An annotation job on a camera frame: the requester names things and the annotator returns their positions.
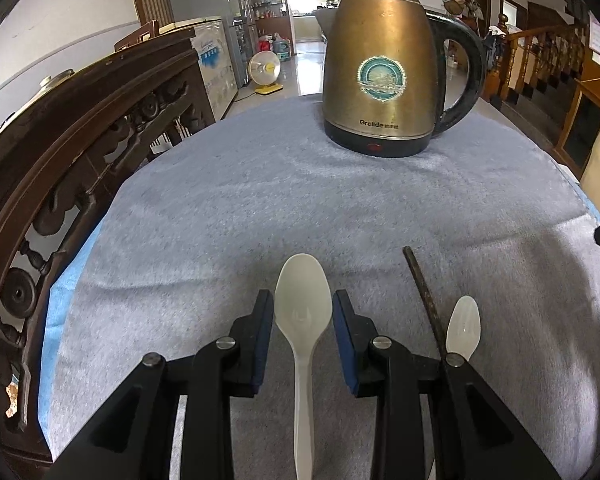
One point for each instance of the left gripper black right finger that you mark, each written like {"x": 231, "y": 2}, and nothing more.
{"x": 476, "y": 436}

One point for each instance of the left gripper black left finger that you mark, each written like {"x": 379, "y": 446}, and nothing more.
{"x": 131, "y": 435}

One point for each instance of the small white plastic spoon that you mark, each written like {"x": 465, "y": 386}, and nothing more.
{"x": 464, "y": 329}

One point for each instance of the dark chopstick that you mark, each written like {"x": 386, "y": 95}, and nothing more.
{"x": 427, "y": 299}

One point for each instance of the large white plastic spoon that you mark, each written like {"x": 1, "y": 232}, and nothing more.
{"x": 303, "y": 310}

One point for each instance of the blue under cloth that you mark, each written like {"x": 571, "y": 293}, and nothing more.
{"x": 57, "y": 310}

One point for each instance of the grey table cloth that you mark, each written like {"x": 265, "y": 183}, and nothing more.
{"x": 192, "y": 237}

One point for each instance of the wooden stair railing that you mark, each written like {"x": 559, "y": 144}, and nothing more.
{"x": 533, "y": 72}

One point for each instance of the brass electric kettle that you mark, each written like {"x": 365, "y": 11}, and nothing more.
{"x": 384, "y": 81}

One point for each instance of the dark carved wooden sideboard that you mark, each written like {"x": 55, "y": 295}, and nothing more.
{"x": 62, "y": 160}

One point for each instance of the yellow white floor fan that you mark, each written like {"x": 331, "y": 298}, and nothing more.
{"x": 264, "y": 69}

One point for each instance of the white chest freezer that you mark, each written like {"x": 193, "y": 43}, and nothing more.
{"x": 214, "y": 60}

